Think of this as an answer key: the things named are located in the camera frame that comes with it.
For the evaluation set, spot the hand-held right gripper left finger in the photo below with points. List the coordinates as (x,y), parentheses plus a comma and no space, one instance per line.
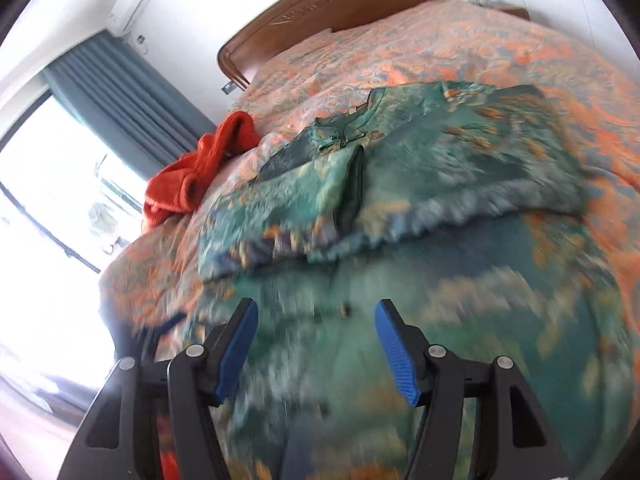
(235,350)

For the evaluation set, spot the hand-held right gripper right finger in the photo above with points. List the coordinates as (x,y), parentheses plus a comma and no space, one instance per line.
(395,350)

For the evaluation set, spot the green patterned garment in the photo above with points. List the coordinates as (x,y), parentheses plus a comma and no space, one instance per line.
(450,185)

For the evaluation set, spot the red cloth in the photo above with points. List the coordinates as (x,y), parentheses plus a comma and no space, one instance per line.
(167,440)

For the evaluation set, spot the orange fleece garment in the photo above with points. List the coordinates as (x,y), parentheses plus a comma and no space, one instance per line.
(220,150)

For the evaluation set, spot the grey-blue curtain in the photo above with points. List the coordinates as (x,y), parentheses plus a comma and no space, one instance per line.
(125,100)

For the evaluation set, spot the glass balcony door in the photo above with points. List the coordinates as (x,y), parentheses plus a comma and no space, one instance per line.
(30,160)

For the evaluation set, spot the bed with paisley quilt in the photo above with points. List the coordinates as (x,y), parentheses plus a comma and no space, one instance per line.
(450,45)

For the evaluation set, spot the wooden headboard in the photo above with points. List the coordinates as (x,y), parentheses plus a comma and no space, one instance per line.
(325,10)

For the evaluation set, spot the wooden nightstand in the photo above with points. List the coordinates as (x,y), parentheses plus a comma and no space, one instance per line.
(515,11)

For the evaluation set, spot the wall socket beside headboard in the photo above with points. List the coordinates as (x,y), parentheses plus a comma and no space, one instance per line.
(227,88)

